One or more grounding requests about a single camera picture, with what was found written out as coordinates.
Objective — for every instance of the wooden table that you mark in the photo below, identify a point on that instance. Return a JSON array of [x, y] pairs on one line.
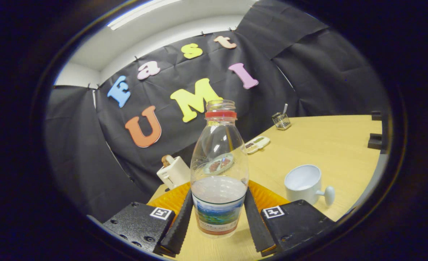
[[326, 145]]

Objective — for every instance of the white toaster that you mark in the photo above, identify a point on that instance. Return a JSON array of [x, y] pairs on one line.
[[176, 174]]

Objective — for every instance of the white divided grain tray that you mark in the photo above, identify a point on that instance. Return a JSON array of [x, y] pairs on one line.
[[259, 143]]

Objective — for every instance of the bread slice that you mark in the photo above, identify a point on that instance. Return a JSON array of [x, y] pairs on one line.
[[167, 160]]

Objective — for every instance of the white cup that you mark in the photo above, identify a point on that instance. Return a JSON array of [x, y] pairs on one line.
[[302, 177]]

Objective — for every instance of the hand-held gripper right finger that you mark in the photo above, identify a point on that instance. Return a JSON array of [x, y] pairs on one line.
[[257, 228]]

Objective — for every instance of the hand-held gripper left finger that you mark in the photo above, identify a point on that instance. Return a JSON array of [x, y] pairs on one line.
[[179, 228]]

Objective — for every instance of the clear plastic juice bottle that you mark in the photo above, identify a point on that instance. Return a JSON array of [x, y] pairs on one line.
[[219, 203]]

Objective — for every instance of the black block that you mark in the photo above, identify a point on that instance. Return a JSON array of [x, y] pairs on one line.
[[377, 115], [375, 141]]

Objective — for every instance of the pale green plate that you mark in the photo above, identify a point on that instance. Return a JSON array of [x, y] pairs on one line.
[[219, 165]]

